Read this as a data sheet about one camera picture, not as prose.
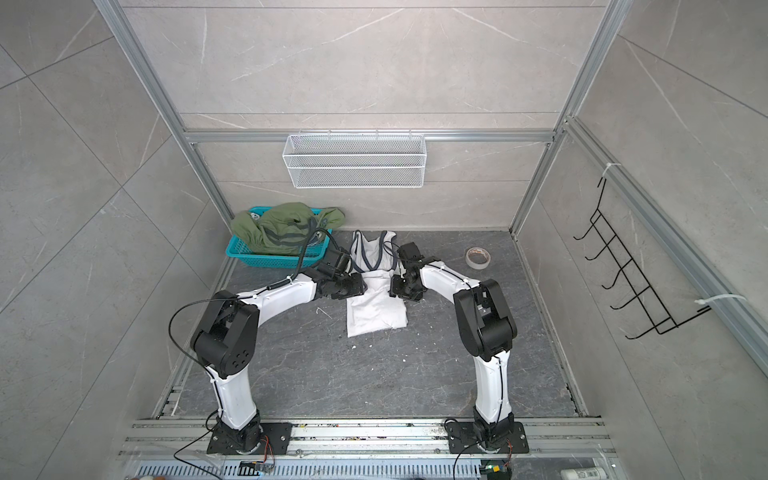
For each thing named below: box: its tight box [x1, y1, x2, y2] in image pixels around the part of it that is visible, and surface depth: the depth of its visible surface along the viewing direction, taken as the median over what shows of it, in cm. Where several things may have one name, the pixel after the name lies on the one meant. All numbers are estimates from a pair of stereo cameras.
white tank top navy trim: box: [346, 230, 408, 338], surface depth 97 cm
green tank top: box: [231, 202, 346, 256], surface depth 113 cm
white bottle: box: [560, 467, 608, 480], surface depth 69 cm
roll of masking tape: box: [465, 246, 491, 270], surface depth 110 cm
